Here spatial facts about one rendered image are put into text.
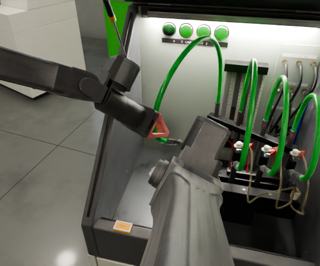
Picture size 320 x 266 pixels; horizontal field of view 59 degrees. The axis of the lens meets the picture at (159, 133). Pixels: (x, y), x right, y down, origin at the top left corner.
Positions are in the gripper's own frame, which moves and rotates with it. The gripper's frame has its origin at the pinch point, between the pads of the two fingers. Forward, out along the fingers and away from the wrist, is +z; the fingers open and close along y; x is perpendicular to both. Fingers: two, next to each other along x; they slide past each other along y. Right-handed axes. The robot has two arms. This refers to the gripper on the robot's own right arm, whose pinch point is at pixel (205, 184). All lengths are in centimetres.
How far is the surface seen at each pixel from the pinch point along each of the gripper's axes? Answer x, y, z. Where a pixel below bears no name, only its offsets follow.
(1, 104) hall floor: 285, -2, 177
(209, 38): 13.6, 37.0, 11.1
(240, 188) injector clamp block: -4.4, 1.5, 37.9
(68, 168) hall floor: 141, -33, 144
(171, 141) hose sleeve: 15.8, 7.5, 15.9
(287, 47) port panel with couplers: -5, 50, 35
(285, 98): -9.5, 25.4, 11.4
